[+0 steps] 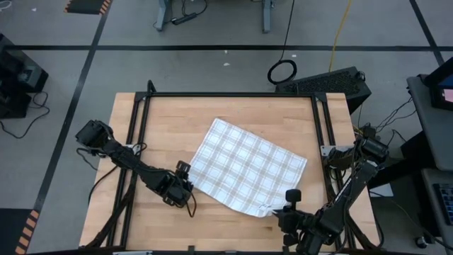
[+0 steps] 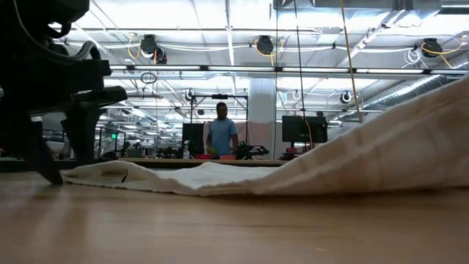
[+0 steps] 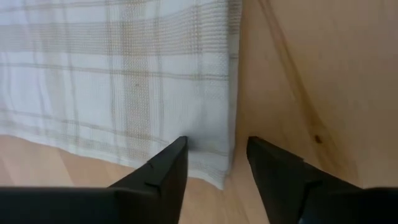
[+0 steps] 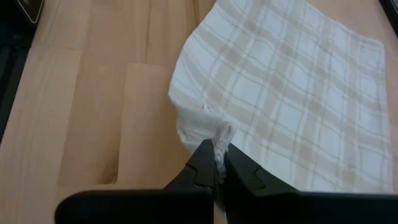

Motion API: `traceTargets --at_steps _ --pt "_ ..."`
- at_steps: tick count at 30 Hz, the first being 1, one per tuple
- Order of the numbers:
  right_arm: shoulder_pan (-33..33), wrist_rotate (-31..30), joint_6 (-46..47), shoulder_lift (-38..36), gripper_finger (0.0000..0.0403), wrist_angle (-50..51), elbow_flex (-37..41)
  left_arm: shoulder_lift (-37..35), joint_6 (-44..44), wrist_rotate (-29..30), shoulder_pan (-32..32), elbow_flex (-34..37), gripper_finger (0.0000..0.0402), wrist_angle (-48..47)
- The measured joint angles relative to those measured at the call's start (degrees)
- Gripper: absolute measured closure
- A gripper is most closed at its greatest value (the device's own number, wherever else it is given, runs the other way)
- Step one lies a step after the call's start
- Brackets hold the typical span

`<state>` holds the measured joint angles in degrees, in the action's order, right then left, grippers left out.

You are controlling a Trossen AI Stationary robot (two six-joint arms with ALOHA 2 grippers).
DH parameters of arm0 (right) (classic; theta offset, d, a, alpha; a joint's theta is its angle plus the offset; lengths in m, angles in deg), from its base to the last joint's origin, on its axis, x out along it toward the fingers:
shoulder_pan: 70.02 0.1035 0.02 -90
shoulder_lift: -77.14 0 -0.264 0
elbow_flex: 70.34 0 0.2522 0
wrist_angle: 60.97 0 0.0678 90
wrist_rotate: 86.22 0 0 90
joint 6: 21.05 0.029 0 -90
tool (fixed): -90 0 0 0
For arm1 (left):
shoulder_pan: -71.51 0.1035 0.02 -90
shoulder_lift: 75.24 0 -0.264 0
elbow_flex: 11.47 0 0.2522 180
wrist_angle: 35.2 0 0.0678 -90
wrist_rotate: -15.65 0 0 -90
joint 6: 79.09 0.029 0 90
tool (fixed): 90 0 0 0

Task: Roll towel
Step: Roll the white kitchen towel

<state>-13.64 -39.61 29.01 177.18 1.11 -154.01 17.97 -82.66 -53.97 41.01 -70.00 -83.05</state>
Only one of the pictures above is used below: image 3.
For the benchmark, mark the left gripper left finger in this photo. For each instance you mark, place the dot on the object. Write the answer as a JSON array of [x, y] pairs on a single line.
[[93, 205]]

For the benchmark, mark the white beige plaid towel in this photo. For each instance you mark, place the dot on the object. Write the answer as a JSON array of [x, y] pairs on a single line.
[[93, 77]]

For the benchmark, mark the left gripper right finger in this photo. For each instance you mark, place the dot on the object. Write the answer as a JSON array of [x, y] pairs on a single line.
[[311, 202]]

